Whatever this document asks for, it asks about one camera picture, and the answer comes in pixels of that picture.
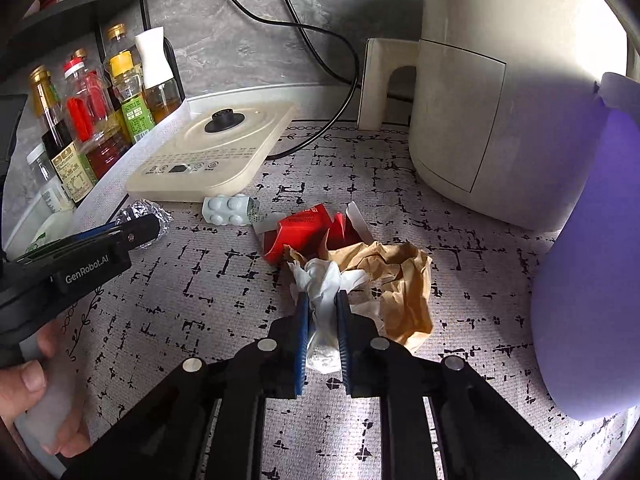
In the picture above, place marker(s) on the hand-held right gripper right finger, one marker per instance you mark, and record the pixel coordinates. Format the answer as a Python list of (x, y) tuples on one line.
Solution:
[(344, 340)]

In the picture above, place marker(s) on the person's left hand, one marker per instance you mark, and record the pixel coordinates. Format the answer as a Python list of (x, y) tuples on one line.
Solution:
[(22, 385)]

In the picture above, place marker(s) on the black metal shelf rack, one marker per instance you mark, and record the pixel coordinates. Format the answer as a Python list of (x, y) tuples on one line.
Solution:
[(75, 20)]

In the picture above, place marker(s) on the cream induction cooker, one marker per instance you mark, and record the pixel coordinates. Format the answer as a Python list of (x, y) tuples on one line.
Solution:
[(215, 155)]

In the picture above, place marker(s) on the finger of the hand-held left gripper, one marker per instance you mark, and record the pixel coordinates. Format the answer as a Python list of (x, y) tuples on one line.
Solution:
[(95, 234), (142, 232)]

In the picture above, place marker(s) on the yellow cap green label bottle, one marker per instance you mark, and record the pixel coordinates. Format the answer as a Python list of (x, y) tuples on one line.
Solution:
[(135, 110)]

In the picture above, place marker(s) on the torn red carton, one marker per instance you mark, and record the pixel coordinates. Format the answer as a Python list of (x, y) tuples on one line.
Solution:
[(300, 230)]

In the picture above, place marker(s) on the white tray green label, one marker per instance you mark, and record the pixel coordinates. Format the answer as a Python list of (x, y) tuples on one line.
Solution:
[(40, 230)]

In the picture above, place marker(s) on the grey bumpy blister pack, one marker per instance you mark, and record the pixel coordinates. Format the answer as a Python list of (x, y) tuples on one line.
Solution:
[(225, 210)]

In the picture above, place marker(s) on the purple plastic bucket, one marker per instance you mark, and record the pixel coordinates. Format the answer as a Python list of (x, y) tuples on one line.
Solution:
[(590, 260)]

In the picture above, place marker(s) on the white tissue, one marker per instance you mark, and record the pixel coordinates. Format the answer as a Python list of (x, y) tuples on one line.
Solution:
[(325, 280)]

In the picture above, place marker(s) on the white cap clear jar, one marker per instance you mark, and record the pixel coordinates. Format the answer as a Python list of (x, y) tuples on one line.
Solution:
[(42, 170)]

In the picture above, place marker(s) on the clear bottle gold cap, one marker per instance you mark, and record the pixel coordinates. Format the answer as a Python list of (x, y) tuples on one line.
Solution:
[(117, 40)]

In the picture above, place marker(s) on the white black patterned table mat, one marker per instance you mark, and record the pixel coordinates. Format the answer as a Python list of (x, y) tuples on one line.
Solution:
[(200, 280)]

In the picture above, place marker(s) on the crumpled brown paper bag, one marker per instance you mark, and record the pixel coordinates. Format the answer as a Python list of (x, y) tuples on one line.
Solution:
[(395, 285)]

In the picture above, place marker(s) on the dark soy sauce bottle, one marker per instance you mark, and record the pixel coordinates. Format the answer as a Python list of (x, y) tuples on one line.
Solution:
[(65, 155)]

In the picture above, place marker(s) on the silver foil ball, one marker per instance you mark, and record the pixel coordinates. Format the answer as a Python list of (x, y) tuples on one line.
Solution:
[(145, 207)]

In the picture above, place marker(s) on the cream air fryer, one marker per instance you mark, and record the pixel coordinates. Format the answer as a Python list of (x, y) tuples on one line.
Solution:
[(500, 85)]

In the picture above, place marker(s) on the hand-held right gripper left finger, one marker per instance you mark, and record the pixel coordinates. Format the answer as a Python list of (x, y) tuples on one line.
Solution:
[(301, 340)]

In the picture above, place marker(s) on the red cap oil bottle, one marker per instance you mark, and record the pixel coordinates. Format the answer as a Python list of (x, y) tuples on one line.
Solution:
[(95, 125)]

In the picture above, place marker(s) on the white top oil dispenser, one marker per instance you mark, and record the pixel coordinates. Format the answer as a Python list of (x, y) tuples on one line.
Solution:
[(155, 60)]

